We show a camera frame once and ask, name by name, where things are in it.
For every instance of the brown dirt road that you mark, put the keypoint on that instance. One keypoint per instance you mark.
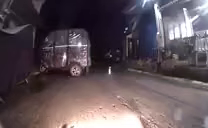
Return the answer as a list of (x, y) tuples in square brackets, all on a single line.
[(102, 96)]

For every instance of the dark three-wheeled vehicle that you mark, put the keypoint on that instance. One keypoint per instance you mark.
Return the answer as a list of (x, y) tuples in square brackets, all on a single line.
[(66, 50)]

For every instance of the robot's own part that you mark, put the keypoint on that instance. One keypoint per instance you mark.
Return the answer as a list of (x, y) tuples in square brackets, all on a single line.
[(66, 126)]

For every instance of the pale kerb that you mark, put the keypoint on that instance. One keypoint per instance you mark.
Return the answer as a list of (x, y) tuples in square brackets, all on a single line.
[(178, 80)]

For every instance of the building with lit windows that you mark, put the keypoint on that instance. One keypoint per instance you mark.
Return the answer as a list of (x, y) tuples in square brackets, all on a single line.
[(178, 33)]

